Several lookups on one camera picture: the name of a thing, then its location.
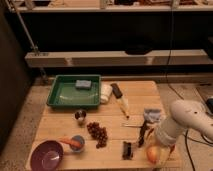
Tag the black handled brush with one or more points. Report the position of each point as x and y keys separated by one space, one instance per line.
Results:
x=120 y=99

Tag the purple bowl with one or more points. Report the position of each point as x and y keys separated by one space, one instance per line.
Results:
x=46 y=156

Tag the white lower shelf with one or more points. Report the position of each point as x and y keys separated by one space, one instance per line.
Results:
x=117 y=58

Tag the blue crumpled cloth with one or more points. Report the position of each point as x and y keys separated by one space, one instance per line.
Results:
x=152 y=115

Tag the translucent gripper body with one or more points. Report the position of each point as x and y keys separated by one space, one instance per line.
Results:
x=164 y=153

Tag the metal diagonal pole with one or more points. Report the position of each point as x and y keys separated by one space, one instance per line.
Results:
x=13 y=7

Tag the orange carrot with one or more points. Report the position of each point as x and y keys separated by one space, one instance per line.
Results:
x=72 y=142

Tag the bunch of dark grapes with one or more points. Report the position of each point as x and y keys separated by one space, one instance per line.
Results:
x=98 y=133

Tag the blue sponge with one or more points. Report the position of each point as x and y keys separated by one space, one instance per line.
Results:
x=83 y=84

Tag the red bowl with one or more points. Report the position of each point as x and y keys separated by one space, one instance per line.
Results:
x=151 y=139

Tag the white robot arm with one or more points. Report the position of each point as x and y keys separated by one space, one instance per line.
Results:
x=184 y=114

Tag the black handled knife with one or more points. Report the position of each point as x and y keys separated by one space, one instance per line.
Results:
x=143 y=128

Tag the small metal cup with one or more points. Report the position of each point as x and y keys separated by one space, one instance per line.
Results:
x=80 y=116

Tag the yellow red apple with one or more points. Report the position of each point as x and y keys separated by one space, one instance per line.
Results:
x=153 y=154

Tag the green plastic tray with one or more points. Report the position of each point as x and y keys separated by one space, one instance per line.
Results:
x=65 y=94

